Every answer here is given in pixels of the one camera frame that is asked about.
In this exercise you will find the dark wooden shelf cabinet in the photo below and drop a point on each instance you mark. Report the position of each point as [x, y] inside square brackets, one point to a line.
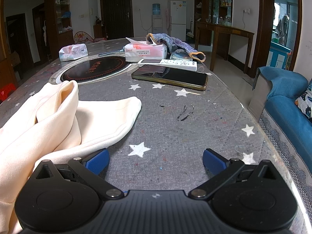
[62, 17]

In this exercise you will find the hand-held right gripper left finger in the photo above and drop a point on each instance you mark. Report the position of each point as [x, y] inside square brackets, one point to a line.
[98, 161]

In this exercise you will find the soft tissue pack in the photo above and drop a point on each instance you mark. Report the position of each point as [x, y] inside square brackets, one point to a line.
[73, 53]

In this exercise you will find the butterfly print pillow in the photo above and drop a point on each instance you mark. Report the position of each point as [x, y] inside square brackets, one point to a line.
[306, 102]

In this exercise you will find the pink hanging towel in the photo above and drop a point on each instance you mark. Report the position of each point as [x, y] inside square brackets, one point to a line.
[167, 19]

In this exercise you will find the round black induction cooktop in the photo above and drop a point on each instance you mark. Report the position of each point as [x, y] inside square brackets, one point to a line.
[92, 69]

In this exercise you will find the dark wooden side table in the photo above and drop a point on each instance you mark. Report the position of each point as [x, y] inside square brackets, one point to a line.
[226, 30]

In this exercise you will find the cream fleece garment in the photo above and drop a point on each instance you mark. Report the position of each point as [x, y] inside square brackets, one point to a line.
[61, 117]

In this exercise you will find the wooden glass display cabinet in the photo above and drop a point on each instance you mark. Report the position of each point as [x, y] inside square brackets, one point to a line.
[214, 2]

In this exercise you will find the white refrigerator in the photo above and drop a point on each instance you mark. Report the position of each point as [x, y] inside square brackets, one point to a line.
[177, 17]

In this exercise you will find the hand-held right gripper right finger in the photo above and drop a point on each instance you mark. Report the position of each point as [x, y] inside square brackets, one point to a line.
[214, 162]

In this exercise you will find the blue painted cabinet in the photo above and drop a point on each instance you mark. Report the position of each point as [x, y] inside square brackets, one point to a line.
[279, 54]

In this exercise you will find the dark wooden door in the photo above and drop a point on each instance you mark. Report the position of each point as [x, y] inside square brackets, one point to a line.
[117, 12]

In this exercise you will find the grey star print tablecloth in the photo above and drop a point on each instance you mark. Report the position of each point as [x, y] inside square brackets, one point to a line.
[175, 126]

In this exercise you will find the red plastic stool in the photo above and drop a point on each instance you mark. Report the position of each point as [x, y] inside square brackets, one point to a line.
[7, 91]

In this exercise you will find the hanging clothes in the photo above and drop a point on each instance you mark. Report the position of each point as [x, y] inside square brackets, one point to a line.
[282, 26]

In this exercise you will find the black smartphone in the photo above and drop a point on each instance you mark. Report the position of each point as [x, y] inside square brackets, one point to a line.
[170, 76]

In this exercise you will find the blue sofa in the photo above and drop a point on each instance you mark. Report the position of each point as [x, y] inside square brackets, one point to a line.
[282, 109]

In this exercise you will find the clear plastic packet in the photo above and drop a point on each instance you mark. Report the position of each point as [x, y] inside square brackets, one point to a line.
[180, 54]

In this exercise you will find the white tissue box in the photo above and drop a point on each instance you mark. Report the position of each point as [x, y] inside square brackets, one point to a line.
[146, 52]

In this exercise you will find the pink children's play tent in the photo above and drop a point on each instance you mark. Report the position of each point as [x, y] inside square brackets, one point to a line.
[81, 37]

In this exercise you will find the blue water bottle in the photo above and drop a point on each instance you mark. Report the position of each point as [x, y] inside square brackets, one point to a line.
[156, 9]

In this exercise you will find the blue plastic comb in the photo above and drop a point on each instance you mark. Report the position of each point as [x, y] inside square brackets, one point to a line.
[111, 53]

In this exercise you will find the blue-grey knit garment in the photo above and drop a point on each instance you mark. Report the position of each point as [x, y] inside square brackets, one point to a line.
[181, 45]

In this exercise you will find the white water dispenser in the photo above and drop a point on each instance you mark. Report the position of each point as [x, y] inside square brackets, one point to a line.
[157, 24]

